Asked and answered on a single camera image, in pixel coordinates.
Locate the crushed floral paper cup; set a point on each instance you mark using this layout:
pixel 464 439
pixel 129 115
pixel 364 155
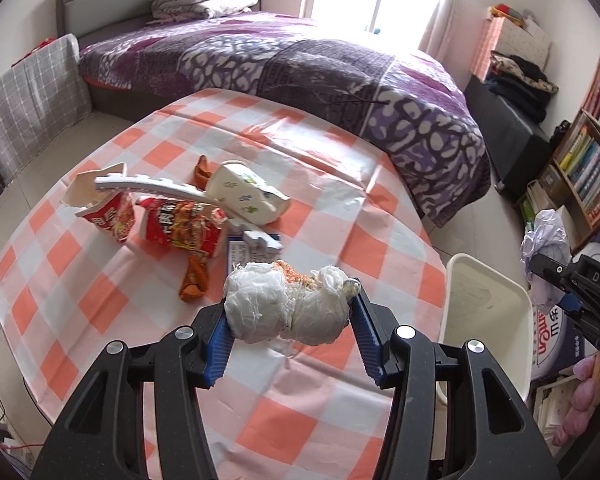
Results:
pixel 240 190

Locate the black bench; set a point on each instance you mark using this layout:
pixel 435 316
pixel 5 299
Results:
pixel 510 135

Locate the red snack wrapper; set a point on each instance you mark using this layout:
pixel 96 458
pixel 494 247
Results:
pixel 180 230

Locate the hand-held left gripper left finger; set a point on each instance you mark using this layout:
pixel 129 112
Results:
pixel 219 350

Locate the orange checked tablecloth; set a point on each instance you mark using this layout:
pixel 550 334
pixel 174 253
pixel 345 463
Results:
pixel 305 160

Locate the wooden bookshelf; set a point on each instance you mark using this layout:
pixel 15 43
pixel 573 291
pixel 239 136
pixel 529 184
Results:
pixel 592 125

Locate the blue and white printed box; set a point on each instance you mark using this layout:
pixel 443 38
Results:
pixel 555 340

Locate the thin black stick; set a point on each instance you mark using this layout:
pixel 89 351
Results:
pixel 355 101

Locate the grey bed frame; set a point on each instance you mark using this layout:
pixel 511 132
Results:
pixel 105 5

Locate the bed with purple quilt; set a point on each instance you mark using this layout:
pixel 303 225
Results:
pixel 280 60

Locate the stack of white booklets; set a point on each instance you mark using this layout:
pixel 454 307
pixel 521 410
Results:
pixel 555 405

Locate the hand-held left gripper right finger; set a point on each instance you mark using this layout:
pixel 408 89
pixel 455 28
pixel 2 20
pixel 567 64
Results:
pixel 367 330

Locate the knotted white plastic bag bundle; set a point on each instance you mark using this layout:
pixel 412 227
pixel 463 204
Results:
pixel 260 305

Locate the torn red noodle cup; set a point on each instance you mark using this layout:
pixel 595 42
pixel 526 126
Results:
pixel 115 220

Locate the white plastic bin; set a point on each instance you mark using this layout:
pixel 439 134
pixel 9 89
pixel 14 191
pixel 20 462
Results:
pixel 480 300

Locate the pile of folded clothes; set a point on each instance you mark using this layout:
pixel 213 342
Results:
pixel 520 85

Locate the white tissue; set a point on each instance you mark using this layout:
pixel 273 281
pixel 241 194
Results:
pixel 547 235

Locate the white curtain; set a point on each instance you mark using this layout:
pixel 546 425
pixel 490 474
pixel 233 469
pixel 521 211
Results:
pixel 442 5

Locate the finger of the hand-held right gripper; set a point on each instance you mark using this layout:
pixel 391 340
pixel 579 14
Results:
pixel 555 269
pixel 571 306

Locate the row of colourful books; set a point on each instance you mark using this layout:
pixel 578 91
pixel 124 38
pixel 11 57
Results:
pixel 590 175

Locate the person's right hand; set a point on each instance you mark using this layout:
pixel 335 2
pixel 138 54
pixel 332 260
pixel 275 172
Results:
pixel 582 372

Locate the stack of books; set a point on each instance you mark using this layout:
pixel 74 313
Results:
pixel 537 205

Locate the black bag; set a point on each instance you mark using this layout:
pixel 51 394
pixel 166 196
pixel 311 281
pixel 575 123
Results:
pixel 561 135

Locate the pink drawer cabinet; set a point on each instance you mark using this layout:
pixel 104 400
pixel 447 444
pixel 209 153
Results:
pixel 510 42

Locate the blue and white card box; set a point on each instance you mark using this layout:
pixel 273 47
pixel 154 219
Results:
pixel 242 255

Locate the foam puzzle mat edge strip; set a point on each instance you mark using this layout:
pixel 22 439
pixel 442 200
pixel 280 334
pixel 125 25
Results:
pixel 145 186

